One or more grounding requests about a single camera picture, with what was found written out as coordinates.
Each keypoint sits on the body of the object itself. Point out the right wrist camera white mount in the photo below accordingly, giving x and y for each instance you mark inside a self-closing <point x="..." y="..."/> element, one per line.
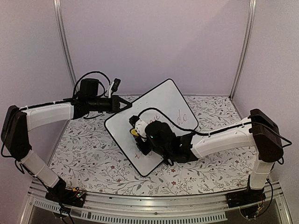
<point x="139" y="125"/>

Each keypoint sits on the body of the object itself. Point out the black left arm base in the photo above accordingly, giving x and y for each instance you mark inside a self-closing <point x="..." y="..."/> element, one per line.
<point x="61" y="194"/>

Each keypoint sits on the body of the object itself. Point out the aluminium corner post right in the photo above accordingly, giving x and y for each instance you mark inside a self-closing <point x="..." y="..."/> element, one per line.
<point x="244" y="49"/>

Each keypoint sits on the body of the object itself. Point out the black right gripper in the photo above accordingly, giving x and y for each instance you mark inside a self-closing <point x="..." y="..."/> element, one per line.
<point x="144" y="150"/>

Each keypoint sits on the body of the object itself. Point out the white whiteboard black frame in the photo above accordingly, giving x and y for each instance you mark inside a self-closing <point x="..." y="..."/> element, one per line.
<point x="164" y="103"/>

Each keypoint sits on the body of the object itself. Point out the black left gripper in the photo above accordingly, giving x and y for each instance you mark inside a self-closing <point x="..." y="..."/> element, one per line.
<point x="115" y="105"/>

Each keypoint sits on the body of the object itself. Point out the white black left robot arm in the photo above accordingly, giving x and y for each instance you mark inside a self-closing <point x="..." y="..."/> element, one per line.
<point x="20" y="122"/>

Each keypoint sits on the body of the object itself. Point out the aluminium corner post left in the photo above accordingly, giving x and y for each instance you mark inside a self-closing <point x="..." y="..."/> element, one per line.
<point x="64" y="42"/>

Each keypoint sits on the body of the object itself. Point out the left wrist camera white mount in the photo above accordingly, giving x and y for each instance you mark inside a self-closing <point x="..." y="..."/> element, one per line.
<point x="113" y="87"/>

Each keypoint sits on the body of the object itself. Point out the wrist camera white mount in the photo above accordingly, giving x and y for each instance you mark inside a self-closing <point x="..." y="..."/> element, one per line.
<point x="113" y="87"/>
<point x="139" y="125"/>

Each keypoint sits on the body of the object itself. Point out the aluminium corner post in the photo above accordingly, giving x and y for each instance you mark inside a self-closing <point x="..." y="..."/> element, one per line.
<point x="244" y="49"/>
<point x="64" y="42"/>

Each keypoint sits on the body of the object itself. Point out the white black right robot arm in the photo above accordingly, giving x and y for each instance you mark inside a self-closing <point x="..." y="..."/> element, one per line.
<point x="257" y="130"/>

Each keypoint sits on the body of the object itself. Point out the yellow black whiteboard eraser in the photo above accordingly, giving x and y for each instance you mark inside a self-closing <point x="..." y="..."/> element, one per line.
<point x="134" y="132"/>

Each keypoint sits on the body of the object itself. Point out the aluminium front rail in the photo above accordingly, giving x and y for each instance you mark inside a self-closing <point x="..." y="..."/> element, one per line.
<point x="192" y="209"/>

